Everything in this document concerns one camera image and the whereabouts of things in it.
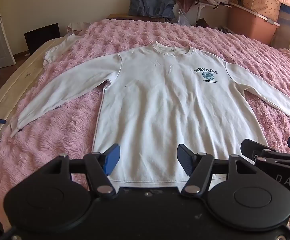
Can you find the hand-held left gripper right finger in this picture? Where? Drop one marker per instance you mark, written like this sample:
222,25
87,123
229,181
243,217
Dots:
185,160

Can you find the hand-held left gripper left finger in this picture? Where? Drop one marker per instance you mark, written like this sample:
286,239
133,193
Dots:
113,158

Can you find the pink clothes pile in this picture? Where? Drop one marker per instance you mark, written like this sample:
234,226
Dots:
185,1

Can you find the orange storage bin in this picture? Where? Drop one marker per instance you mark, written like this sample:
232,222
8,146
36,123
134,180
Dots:
249,28

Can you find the white crumpled garment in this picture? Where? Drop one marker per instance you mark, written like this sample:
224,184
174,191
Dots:
60,50

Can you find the pink fluffy blanket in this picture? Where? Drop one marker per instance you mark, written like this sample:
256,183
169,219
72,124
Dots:
97,37

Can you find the blue patterned bag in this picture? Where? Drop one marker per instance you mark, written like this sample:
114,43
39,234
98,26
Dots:
288,22

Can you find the beige mattress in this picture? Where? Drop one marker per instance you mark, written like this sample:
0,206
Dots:
17,80

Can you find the dark brown fuzzy item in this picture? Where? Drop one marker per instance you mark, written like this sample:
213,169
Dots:
204,23

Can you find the cream cloth bag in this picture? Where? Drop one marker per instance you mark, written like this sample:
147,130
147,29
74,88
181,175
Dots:
76,27

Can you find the black flat panel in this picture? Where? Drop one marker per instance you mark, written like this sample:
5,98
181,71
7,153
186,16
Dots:
42,38

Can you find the white plastic bag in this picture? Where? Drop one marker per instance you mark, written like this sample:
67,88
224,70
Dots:
183,18

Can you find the floral storage bag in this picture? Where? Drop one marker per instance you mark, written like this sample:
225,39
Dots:
257,2

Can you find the white folding table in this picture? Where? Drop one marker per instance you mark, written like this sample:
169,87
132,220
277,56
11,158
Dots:
211,5

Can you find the blue fabric bag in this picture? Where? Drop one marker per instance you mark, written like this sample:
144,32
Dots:
152,3

